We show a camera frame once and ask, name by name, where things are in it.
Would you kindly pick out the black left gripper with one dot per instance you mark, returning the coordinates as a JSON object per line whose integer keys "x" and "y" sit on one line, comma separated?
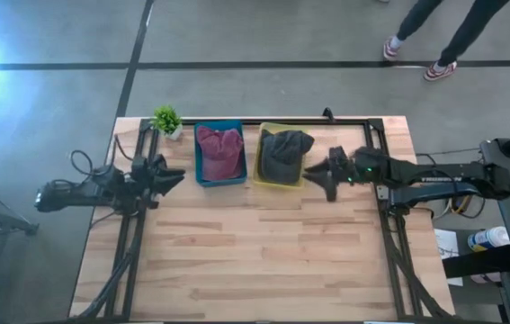
{"x": 145, "y": 182}

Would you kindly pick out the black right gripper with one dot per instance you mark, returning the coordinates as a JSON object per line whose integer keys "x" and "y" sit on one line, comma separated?
{"x": 343, "y": 165}

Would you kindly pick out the dark green baseball cap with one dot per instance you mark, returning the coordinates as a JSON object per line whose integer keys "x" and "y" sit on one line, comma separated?
{"x": 288, "y": 144}

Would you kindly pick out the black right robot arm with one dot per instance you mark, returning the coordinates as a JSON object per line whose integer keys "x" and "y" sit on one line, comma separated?
{"x": 439, "y": 177}

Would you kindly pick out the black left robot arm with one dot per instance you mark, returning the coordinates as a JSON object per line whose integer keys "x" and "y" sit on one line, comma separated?
{"x": 83, "y": 191}

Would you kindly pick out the blue plastic bin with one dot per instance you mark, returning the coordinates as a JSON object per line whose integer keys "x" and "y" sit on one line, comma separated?
{"x": 198, "y": 175}

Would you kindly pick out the small green potted plant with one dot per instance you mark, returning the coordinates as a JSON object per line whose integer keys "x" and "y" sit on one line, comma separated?
{"x": 166, "y": 120}

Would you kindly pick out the yellow plastic bin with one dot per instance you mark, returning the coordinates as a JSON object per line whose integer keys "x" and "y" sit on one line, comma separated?
{"x": 258, "y": 177}

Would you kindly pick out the person's red white shoe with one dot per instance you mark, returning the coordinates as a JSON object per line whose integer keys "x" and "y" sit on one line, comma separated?
{"x": 439, "y": 72}
{"x": 390, "y": 49}

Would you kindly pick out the white paper sheet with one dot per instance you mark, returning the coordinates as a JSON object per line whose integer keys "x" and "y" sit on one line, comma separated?
{"x": 448, "y": 247}

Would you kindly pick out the white wipes canister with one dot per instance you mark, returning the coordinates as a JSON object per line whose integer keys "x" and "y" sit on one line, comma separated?
{"x": 488, "y": 238}

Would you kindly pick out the person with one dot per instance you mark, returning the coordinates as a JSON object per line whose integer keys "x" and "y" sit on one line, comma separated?
{"x": 470, "y": 27}

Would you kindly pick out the black aluminium table frame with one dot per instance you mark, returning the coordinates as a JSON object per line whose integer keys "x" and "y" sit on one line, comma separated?
{"x": 349, "y": 122}

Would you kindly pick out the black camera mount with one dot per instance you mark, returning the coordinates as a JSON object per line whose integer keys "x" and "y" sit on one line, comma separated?
{"x": 328, "y": 115}

